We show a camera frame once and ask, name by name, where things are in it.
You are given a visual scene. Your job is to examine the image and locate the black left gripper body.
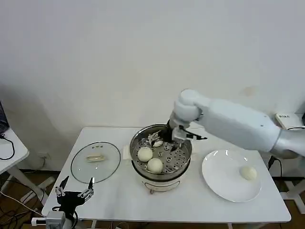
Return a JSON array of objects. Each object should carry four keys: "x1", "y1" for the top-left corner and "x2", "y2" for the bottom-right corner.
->
[{"x1": 57, "y1": 190, "x2": 87, "y2": 214}]

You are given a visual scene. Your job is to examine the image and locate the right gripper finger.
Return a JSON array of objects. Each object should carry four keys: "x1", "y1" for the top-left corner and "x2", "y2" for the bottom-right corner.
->
[
  {"x1": 170, "y1": 142, "x2": 183, "y2": 153},
  {"x1": 145, "y1": 131, "x2": 163, "y2": 145}
]

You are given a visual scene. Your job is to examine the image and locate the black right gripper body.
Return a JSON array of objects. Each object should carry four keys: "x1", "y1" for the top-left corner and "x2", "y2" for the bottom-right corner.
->
[{"x1": 158, "y1": 128, "x2": 175, "y2": 145}]

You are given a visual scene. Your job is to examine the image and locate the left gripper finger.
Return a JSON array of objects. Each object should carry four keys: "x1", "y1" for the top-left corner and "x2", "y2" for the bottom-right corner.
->
[
  {"x1": 55, "y1": 176, "x2": 70, "y2": 197},
  {"x1": 78, "y1": 177, "x2": 95, "y2": 199}
]

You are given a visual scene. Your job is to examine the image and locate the perforated steel steamer basket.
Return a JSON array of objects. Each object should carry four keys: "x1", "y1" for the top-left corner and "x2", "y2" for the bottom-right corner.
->
[{"x1": 130, "y1": 123, "x2": 193, "y2": 177}]

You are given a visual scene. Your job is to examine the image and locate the oval glass lid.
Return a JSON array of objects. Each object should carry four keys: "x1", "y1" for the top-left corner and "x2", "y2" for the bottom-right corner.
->
[{"x1": 71, "y1": 142, "x2": 122, "y2": 184}]

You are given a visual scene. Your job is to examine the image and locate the white electric pot base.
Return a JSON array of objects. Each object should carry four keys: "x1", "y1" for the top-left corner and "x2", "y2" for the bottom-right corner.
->
[{"x1": 122, "y1": 144, "x2": 200, "y2": 196}]

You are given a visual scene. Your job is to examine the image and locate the white round plate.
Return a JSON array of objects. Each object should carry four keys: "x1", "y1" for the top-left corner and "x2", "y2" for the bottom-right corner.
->
[{"x1": 202, "y1": 149, "x2": 262, "y2": 203}]

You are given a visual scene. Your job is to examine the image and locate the white side desk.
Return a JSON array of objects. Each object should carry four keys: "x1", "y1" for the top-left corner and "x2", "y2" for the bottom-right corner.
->
[{"x1": 0, "y1": 126, "x2": 45, "y2": 206}]

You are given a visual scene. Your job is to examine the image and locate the black laptop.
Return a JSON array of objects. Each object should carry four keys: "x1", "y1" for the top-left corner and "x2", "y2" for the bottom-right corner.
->
[{"x1": 0, "y1": 99, "x2": 10, "y2": 134}]

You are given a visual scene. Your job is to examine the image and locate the white folding side table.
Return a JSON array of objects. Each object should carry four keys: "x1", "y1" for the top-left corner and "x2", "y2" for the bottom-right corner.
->
[{"x1": 269, "y1": 111, "x2": 305, "y2": 206}]

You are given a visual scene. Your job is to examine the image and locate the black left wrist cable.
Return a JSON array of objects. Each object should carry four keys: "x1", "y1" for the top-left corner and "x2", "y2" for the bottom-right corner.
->
[{"x1": 69, "y1": 207, "x2": 79, "y2": 221}]

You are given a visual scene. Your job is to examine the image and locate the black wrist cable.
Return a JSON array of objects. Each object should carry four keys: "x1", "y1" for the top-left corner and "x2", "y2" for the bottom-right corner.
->
[
  {"x1": 179, "y1": 125, "x2": 208, "y2": 141},
  {"x1": 69, "y1": 207, "x2": 79, "y2": 221}
]

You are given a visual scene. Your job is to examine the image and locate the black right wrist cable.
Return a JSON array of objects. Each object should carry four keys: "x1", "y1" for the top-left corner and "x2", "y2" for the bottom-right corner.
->
[{"x1": 179, "y1": 125, "x2": 208, "y2": 141}]

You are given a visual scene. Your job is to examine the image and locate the white wall outlet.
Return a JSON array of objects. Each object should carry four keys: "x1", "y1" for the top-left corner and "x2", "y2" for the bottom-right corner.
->
[{"x1": 39, "y1": 152, "x2": 51, "y2": 167}]

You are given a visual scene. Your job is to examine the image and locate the tangled floor cables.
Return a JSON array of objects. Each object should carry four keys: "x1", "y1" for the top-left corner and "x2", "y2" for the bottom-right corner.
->
[{"x1": 0, "y1": 178, "x2": 45, "y2": 229}]

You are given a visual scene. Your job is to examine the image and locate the thin black desk cable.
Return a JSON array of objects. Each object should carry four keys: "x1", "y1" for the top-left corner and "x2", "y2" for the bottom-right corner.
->
[{"x1": 0, "y1": 133, "x2": 15, "y2": 160}]

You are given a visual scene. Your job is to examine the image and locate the black cable with adapter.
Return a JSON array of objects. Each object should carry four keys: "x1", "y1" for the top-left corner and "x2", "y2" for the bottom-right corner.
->
[{"x1": 268, "y1": 126, "x2": 305, "y2": 177}]

